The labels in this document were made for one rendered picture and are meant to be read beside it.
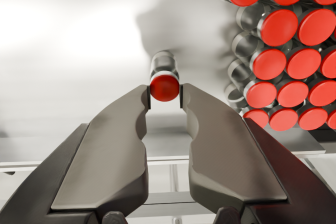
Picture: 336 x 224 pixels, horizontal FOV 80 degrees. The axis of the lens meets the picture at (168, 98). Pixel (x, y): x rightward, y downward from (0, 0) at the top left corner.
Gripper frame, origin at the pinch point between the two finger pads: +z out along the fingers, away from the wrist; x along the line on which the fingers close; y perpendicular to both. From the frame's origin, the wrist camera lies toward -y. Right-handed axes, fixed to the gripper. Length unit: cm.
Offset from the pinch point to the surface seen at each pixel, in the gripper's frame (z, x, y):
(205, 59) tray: 5.2, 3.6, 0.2
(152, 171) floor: 94, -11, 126
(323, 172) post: 3.9, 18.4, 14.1
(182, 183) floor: 94, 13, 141
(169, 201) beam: 45, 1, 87
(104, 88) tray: 5.2, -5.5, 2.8
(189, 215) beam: 39, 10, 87
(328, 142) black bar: 3.5, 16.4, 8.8
